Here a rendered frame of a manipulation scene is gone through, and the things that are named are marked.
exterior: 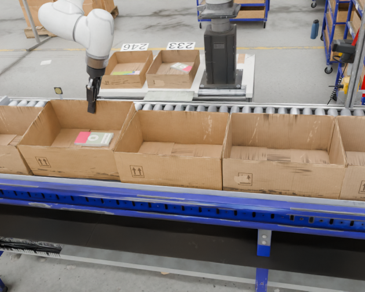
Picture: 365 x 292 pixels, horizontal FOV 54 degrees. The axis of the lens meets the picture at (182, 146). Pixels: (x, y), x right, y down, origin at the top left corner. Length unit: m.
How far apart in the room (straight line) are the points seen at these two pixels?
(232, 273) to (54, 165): 0.96
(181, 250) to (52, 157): 0.62
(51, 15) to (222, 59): 1.10
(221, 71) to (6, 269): 1.78
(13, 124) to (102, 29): 0.75
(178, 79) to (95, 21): 1.00
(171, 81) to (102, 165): 1.03
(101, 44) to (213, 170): 0.61
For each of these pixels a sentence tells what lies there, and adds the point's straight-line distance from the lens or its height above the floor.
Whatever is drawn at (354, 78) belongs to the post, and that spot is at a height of 0.92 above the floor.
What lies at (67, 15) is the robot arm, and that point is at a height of 1.45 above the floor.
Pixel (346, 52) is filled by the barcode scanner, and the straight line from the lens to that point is 2.02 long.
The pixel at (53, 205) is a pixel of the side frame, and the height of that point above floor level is 0.81.
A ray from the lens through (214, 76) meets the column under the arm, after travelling 2.27.
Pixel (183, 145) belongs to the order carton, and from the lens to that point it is 1.57.
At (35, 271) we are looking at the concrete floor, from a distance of 2.47.
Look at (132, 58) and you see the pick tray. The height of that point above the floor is 0.80.
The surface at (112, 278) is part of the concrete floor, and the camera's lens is 2.26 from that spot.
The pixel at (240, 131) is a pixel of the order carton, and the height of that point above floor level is 0.96.
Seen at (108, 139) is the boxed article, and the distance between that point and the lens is 1.60.
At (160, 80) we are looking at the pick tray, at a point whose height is 0.81.
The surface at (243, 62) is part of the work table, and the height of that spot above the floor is 0.75.
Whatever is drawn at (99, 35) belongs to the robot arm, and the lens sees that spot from 1.38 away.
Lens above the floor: 1.82
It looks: 37 degrees down
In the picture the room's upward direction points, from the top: 7 degrees counter-clockwise
